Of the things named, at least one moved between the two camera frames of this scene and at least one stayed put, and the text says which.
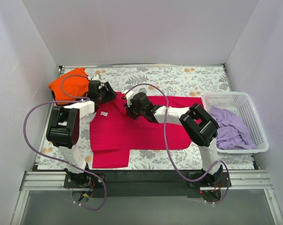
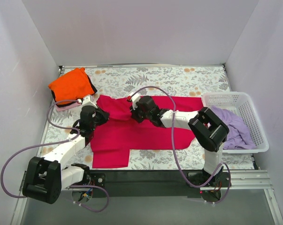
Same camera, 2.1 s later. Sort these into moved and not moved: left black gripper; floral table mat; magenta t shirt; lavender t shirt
Moved: left black gripper
Not moved: lavender t shirt; magenta t shirt; floral table mat
